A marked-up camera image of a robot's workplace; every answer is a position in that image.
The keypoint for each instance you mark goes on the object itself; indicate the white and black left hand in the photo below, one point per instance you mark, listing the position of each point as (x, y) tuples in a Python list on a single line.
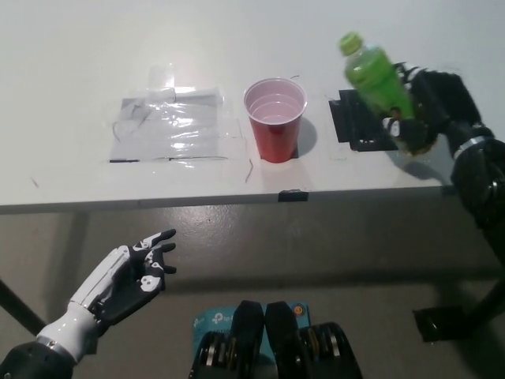
[(118, 294)]

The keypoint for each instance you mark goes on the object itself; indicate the small black tape piece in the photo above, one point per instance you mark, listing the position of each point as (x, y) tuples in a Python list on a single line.
[(293, 195)]

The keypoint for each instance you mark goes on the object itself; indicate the black tape square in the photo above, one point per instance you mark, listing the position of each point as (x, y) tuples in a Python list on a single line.
[(351, 122)]

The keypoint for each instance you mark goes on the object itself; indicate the black right hand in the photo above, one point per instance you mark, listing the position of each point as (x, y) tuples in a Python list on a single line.
[(446, 102)]

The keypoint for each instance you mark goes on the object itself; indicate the black table leg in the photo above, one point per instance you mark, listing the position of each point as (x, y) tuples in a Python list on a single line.
[(19, 306)]

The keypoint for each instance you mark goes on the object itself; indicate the red plastic cup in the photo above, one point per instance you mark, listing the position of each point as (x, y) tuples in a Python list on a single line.
[(276, 130)]

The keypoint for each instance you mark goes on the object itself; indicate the teal tp-link box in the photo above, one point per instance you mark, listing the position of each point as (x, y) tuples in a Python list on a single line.
[(215, 317)]

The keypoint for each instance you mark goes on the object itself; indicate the green tea bottle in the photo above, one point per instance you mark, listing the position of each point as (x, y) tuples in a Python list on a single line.
[(376, 79)]

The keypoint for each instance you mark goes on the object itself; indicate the clear plastic sheet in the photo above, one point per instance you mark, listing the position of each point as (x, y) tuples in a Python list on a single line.
[(165, 130)]

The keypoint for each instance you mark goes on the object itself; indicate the black floor tape patch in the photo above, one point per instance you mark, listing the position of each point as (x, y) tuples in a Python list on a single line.
[(90, 343), (442, 323)]

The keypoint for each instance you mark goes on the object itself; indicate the clear tape strip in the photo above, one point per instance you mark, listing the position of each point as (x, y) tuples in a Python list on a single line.
[(161, 79)]

